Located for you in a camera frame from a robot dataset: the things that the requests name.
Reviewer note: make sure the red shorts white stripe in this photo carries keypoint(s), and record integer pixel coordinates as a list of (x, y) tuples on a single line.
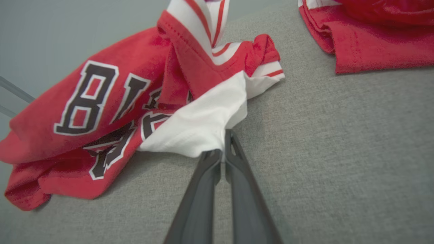
[(373, 44)]

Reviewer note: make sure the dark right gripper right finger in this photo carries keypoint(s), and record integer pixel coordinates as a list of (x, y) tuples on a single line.
[(247, 210)]

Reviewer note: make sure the grey fabric sofa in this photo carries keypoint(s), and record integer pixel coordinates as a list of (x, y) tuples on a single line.
[(339, 152)]

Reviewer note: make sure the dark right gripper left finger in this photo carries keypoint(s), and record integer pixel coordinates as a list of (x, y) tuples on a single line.
[(196, 210)]

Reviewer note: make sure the red basketball jersey shirt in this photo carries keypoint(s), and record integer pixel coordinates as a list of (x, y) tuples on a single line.
[(44, 112)]

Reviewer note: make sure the grey metal wheeled frame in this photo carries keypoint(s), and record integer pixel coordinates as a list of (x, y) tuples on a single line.
[(17, 91)]

